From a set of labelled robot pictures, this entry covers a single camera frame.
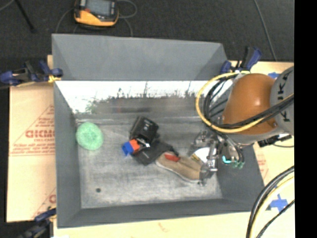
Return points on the black box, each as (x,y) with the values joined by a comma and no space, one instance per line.
(144,128)

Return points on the brown cardboard board red print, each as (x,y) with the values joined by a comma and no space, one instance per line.
(29,162)

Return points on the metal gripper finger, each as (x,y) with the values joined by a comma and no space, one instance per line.
(209,168)
(201,140)

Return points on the black cylinder on white bracket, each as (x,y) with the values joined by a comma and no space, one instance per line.
(272,140)

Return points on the black flat pouch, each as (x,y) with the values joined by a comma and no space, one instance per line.
(154,151)

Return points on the tan shoe with red tag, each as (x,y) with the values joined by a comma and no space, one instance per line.
(183,167)

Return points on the blue and orange block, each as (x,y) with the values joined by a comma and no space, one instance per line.
(130,147)

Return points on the green round sponge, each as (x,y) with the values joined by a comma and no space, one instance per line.
(89,136)

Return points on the grey metal bin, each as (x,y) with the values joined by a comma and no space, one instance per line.
(138,182)

